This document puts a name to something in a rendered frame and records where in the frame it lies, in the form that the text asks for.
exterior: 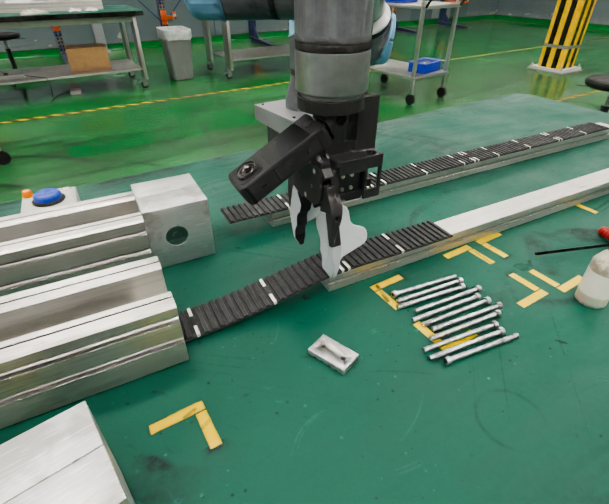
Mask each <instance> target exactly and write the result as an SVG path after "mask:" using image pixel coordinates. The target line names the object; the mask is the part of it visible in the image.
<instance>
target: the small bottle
mask: <svg viewBox="0 0 609 504"><path fill-rule="evenodd" d="M574 295H575V298H576V300H577V301H578V302H579V303H581V304H582V305H584V306H586V307H589V308H593V309H600V308H604V307H605V306H606V305H607V303H608V301H609V248H608V249H607V250H604V251H602V252H600V253H598V254H596V255H595V256H593V258H592V260H591V262H590V264H589V265H588V267H587V269H586V271H585V273H584V275H583V277H582V279H581V281H580V283H579V286H578V288H577V290H576V292H575V294H574Z"/></svg>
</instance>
